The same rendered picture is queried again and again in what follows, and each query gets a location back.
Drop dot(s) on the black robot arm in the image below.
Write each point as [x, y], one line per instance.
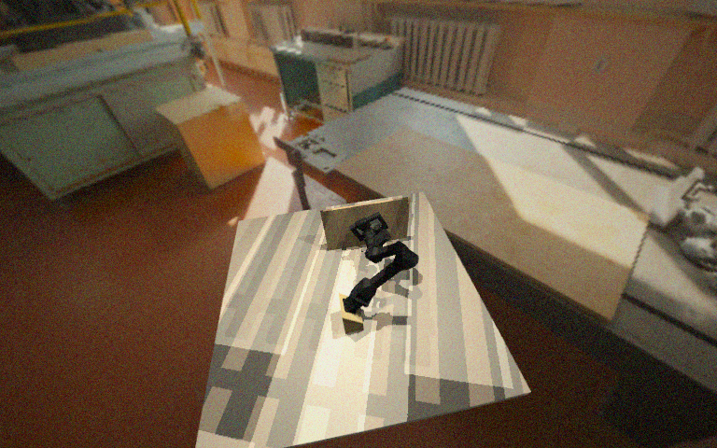
[405, 259]

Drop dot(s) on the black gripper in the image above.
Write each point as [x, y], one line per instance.
[364, 225]

